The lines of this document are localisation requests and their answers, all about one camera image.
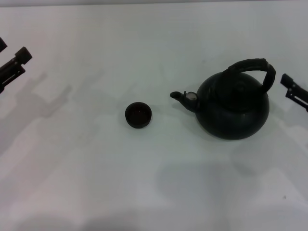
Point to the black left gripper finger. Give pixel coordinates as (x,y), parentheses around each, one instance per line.
(2,45)
(23,55)

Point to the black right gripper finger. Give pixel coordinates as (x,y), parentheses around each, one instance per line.
(286,80)

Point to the dark brown round teacup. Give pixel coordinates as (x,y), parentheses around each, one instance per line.
(138,115)

